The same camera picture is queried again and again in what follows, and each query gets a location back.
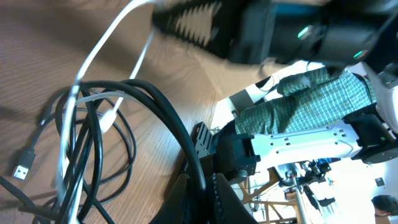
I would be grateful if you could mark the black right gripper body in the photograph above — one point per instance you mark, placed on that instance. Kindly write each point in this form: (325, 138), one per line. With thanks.
(210, 25)

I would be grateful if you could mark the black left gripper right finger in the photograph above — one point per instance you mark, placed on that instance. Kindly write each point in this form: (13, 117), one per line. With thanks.
(226, 207)

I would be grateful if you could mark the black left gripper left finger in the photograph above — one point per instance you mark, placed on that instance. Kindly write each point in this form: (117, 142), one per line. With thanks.
(173, 208)

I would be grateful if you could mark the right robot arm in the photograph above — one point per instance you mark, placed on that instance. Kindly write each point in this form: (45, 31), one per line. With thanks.
(237, 155)

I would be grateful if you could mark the person in plaid shirt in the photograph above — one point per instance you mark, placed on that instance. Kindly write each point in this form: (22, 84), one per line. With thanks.
(308, 100)

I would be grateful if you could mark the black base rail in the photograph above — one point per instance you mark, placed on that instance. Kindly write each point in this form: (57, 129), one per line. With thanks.
(202, 139)

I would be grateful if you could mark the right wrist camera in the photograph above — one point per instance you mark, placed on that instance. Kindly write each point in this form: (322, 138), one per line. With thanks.
(337, 34)

